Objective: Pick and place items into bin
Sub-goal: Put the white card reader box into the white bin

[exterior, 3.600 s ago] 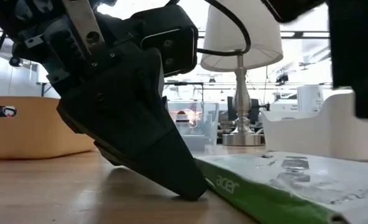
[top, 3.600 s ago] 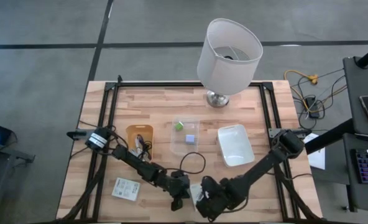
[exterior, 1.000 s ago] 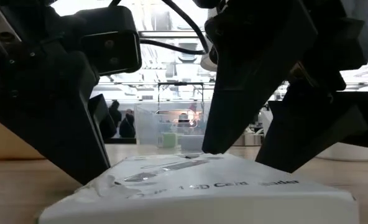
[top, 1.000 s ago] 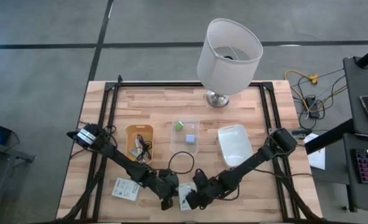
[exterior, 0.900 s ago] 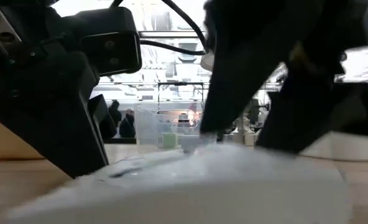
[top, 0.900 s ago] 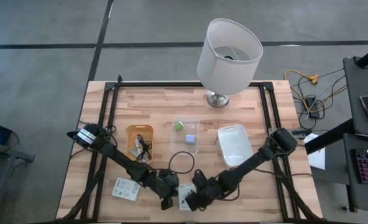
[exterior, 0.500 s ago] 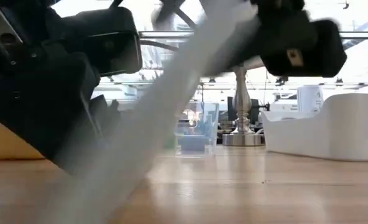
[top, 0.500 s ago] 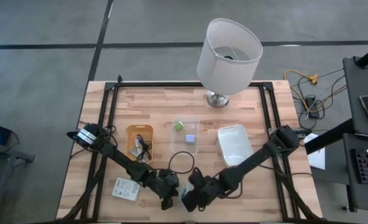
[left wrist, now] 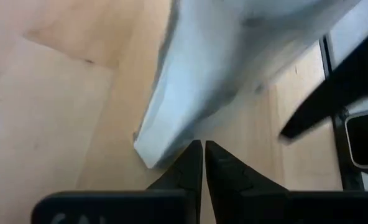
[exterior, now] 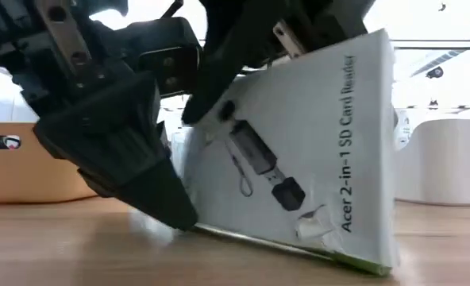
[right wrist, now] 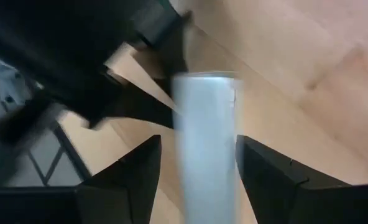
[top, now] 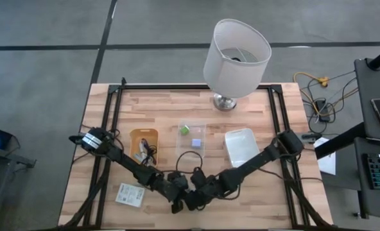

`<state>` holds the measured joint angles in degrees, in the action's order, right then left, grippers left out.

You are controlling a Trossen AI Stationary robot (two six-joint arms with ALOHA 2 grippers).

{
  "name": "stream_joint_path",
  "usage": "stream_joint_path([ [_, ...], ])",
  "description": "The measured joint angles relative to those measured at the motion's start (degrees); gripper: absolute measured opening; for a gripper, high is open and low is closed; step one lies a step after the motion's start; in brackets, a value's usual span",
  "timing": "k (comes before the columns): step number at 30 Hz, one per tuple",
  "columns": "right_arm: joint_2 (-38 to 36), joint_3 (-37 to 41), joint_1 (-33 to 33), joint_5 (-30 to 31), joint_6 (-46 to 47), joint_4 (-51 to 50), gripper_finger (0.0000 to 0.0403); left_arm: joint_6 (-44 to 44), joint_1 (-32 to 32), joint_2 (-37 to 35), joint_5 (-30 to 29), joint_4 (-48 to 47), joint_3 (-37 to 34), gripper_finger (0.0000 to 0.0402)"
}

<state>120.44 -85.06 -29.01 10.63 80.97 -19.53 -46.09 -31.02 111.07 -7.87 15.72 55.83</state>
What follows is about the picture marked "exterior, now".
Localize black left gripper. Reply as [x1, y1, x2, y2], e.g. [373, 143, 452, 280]
[0, 0, 198, 232]

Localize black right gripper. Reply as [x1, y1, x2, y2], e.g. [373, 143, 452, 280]
[181, 0, 375, 125]

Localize white card reader box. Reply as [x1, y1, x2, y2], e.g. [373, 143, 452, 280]
[181, 27, 401, 277]

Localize yellow plastic bin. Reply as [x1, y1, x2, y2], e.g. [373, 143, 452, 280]
[0, 122, 99, 204]

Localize white plastic bin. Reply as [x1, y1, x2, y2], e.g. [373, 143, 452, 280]
[393, 118, 470, 207]

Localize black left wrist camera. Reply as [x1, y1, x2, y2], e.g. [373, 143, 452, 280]
[127, 16, 202, 99]

